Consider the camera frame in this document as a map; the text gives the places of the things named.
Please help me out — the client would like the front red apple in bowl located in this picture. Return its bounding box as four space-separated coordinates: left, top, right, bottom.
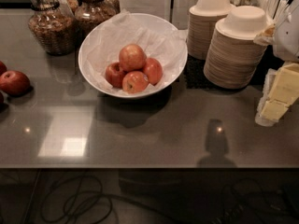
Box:
122 71 149 93

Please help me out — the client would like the glass granola jar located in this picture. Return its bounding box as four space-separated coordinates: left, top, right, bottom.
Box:
28 0 77 55
75 0 117 36

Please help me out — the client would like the black cable under table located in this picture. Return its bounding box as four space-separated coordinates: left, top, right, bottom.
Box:
38 173 188 224

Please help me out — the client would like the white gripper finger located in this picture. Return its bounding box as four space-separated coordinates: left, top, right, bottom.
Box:
255 69 277 127

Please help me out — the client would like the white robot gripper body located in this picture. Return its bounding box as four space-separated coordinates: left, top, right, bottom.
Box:
253 0 299 63

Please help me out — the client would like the red apple on table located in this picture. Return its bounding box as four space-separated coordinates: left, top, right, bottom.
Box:
0 70 31 96

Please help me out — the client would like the red apple at left edge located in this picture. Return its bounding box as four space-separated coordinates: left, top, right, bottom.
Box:
0 61 7 76

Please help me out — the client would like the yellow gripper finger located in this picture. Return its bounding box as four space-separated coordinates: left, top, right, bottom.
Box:
260 62 299 122

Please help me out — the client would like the stack of paper bowls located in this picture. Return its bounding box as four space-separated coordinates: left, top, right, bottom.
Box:
187 0 234 60
204 6 270 90

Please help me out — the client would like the black power strip on floor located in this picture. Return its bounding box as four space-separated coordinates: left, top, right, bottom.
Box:
209 204 244 224

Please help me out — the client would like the rear stack of paper bowls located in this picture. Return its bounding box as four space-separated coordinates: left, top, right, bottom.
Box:
187 0 234 60

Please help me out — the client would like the top red apple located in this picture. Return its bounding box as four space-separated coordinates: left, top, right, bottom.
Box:
119 44 147 72

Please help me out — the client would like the right red apple in bowl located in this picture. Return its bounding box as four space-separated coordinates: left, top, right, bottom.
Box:
142 58 163 85

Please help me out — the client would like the middle glass granola jar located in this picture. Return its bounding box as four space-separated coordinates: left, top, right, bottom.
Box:
75 0 117 36

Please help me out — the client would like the left red apple in bowl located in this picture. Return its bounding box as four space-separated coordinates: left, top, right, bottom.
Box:
105 62 126 88

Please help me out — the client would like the left glass granola jar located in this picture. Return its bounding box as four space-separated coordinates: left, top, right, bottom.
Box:
28 0 77 55

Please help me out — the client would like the red apple in bowl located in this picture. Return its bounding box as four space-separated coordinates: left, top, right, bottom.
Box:
122 71 149 93
105 62 126 88
142 58 163 85

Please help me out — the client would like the white ceramic bowl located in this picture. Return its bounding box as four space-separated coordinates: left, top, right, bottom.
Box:
78 12 189 100

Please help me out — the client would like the black rubber mat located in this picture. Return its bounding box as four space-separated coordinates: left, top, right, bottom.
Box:
183 47 284 91

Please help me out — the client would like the front stack of paper bowls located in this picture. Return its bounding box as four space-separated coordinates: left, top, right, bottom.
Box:
204 6 270 90

